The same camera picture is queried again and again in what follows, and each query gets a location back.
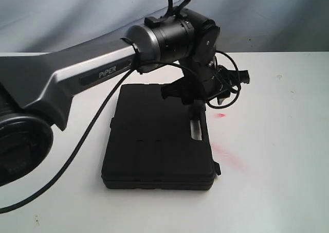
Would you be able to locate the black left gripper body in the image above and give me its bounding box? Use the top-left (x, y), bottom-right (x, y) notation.
top-left (161, 60), bottom-right (250, 107)

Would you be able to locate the black plastic tool case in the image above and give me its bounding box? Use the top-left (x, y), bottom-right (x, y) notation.
top-left (101, 84), bottom-right (221, 190)

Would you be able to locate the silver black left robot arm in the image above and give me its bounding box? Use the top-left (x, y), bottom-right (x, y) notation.
top-left (1, 7), bottom-right (250, 185)

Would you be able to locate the white backdrop cloth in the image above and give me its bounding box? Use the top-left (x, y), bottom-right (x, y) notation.
top-left (1, 0), bottom-right (328, 52)

